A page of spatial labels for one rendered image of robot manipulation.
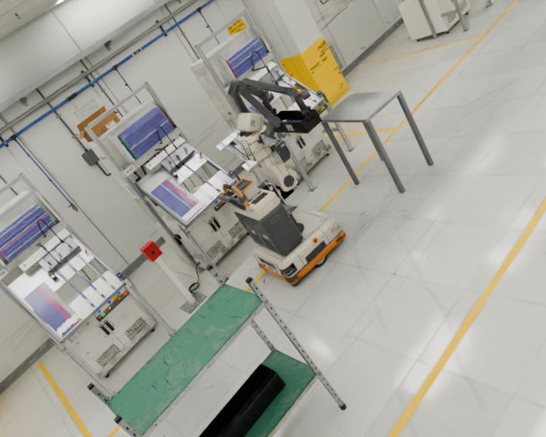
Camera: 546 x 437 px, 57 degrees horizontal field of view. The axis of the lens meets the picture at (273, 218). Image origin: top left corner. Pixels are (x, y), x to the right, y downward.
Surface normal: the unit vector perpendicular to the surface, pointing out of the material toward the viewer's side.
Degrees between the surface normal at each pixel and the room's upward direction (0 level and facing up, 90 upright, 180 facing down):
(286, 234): 90
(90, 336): 90
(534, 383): 0
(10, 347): 90
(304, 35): 90
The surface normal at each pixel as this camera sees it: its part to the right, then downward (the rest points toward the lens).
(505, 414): -0.50, -0.76
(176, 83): 0.58, 0.07
